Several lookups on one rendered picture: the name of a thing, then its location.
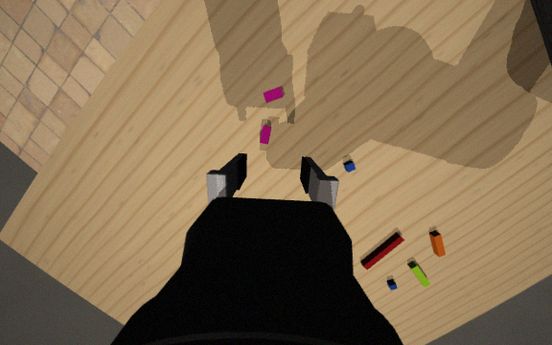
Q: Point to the orange rod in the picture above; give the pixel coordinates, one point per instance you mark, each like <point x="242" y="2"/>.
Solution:
<point x="437" y="243"/>

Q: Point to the magenta block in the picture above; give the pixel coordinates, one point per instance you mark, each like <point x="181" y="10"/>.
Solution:
<point x="265" y="134"/>
<point x="273" y="94"/>

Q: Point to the lime green rod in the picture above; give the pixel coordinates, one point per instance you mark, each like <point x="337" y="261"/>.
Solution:
<point x="419" y="274"/>

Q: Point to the dark red rod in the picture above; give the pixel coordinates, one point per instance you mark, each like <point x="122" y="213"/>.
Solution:
<point x="382" y="251"/>

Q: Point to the small blue cube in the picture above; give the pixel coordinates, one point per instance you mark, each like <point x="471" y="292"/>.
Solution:
<point x="349" y="166"/>
<point x="392" y="285"/>

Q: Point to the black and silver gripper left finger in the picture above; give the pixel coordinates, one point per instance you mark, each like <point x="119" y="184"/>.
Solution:
<point x="228" y="179"/>

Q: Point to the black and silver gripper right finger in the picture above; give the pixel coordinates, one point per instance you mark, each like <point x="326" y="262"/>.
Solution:
<point x="317" y="184"/>

